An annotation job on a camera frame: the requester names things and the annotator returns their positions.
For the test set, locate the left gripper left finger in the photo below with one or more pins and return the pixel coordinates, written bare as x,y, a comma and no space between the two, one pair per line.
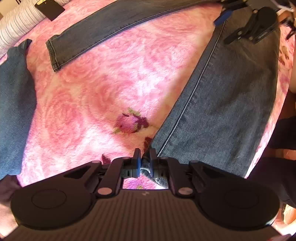
106,179

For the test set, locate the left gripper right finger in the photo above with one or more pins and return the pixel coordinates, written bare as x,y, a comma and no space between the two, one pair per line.
184,180

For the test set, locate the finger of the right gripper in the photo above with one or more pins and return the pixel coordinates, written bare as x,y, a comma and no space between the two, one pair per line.
242,32
234,4

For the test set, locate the pink rose blanket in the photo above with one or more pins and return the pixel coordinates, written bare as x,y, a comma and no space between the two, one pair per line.
115,97

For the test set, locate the blue denim jeans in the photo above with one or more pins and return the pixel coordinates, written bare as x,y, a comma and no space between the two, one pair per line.
18,104

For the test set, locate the black smartphone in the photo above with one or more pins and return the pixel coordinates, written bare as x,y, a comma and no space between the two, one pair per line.
50,8

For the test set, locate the striped lilac duvet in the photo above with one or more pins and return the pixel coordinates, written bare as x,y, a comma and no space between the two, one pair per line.
19,21

